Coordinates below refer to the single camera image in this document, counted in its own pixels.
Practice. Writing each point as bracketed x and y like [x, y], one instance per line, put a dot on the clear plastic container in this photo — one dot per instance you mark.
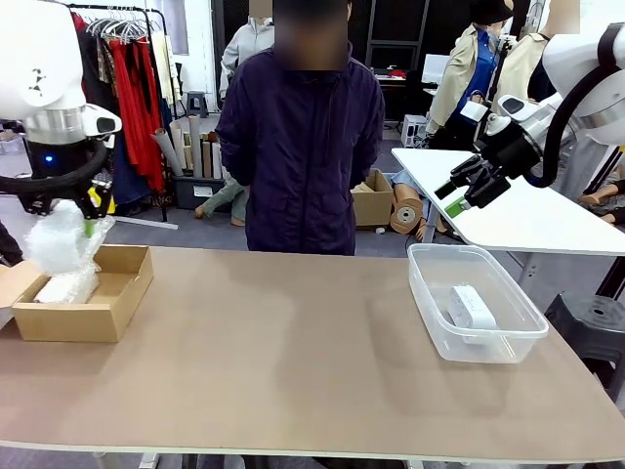
[434, 312]

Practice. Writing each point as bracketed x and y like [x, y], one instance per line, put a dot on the person in navy jacket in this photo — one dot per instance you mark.
[298, 161]

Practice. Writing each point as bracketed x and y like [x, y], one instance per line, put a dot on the black plastic stool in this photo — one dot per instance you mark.
[586, 322]

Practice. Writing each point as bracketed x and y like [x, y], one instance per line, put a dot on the grey leaning tube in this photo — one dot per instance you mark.
[168, 154]

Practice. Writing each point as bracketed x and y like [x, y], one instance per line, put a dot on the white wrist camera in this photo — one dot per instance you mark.
[473, 110]

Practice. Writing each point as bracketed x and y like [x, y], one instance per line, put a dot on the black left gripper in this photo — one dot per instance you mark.
[58, 156]

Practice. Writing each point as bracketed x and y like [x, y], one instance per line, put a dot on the bare beige mannequin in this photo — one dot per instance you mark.
[525, 63]

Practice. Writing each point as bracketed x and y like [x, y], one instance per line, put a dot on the open cardboard floor box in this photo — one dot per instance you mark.
[368, 207]

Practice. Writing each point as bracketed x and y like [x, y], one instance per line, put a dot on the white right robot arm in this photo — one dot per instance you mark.
[571, 54]

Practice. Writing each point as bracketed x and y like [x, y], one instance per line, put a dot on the white paper roll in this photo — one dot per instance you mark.
[217, 161]

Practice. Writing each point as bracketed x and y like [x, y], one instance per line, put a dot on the loose mannequin limbs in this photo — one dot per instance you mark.
[603, 198]

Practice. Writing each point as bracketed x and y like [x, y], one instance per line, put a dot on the cream garment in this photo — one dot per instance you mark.
[163, 68]

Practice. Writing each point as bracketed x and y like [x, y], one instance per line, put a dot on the brown paper spool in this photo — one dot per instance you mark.
[407, 215]

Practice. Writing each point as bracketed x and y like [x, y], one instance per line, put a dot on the grey upright roll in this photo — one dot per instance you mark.
[195, 146]

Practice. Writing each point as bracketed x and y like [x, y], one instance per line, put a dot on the brown cardboard tube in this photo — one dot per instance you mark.
[207, 161]

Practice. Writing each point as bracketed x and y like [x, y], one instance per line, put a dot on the mannequin lying on floor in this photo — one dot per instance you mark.
[220, 198]

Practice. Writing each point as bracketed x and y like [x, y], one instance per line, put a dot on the dark grey storage bin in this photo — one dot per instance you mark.
[188, 193]

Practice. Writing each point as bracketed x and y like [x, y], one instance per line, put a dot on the beige paper roll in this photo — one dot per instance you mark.
[178, 141]

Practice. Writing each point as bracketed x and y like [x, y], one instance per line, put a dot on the white side table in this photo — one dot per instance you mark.
[527, 225]

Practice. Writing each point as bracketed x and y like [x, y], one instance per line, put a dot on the white monitor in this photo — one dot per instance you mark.
[434, 68]

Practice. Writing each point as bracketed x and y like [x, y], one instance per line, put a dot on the white computer case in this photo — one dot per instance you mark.
[415, 129]

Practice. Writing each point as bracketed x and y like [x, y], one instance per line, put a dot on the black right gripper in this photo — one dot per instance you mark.
[512, 151]

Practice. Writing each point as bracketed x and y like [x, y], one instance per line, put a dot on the person in grey hoodie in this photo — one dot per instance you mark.
[244, 49]

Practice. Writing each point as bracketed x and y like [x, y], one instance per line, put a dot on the brown cardboard box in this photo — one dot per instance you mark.
[73, 325]

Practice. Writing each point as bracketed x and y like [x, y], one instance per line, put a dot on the white clothes hangers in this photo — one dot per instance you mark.
[117, 27]

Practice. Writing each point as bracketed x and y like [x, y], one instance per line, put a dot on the black clothes rack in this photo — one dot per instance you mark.
[97, 5]

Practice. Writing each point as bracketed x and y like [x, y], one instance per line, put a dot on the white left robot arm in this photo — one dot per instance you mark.
[39, 58]

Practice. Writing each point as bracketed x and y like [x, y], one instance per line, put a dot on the mannequin in beige coat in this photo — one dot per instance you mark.
[464, 73]

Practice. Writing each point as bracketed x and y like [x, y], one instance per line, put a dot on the dark patterned garment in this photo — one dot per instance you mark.
[93, 83]

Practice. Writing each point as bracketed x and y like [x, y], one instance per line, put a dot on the red dress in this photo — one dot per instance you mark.
[132, 107]

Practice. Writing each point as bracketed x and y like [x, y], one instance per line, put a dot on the grey step stool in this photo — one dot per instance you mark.
[197, 100]

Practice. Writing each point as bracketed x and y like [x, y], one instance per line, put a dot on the white unwrapped digital clock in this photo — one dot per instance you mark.
[471, 308]

